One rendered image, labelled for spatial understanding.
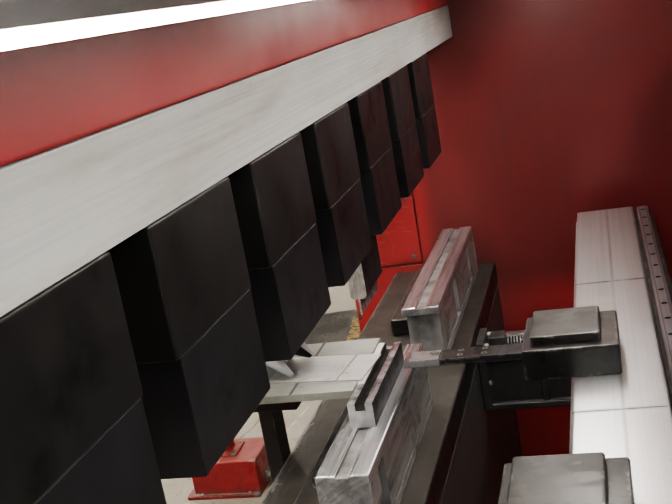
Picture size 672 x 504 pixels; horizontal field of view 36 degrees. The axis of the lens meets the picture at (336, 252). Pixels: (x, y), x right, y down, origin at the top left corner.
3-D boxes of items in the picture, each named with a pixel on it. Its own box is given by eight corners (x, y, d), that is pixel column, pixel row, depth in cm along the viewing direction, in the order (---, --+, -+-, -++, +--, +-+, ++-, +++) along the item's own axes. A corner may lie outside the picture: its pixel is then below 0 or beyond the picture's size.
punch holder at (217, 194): (170, 394, 81) (124, 190, 77) (272, 386, 78) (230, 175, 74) (83, 486, 67) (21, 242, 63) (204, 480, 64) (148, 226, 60)
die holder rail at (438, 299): (449, 274, 209) (442, 229, 207) (478, 271, 207) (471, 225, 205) (410, 366, 162) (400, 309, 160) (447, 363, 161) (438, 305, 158)
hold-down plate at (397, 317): (418, 284, 206) (416, 269, 205) (445, 281, 204) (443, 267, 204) (392, 336, 178) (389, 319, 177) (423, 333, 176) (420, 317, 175)
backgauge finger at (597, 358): (415, 354, 135) (409, 319, 134) (619, 337, 128) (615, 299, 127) (399, 391, 124) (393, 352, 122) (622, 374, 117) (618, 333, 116)
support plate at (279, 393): (202, 360, 146) (201, 353, 146) (381, 344, 139) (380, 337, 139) (152, 412, 129) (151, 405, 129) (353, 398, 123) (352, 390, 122)
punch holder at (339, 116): (301, 254, 118) (274, 112, 114) (373, 246, 116) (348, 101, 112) (263, 295, 104) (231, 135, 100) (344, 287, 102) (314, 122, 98)
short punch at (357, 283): (370, 290, 133) (357, 219, 131) (385, 288, 133) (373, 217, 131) (353, 315, 124) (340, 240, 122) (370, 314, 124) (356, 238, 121)
